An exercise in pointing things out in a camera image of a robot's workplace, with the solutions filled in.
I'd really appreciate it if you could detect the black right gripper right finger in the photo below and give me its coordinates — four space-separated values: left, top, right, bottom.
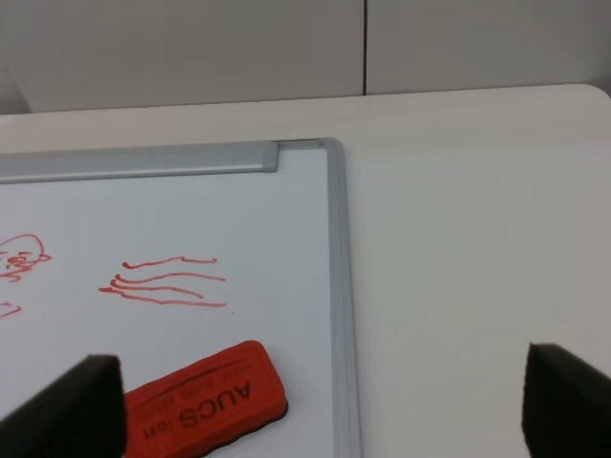
521 343 610 457

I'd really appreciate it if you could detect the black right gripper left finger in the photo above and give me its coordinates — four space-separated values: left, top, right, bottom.
1 355 127 457

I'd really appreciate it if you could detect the red whiteboard eraser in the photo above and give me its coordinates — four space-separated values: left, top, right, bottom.
125 341 288 457

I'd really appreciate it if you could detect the white whiteboard with aluminium frame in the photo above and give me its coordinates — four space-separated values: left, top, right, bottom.
1 138 361 457

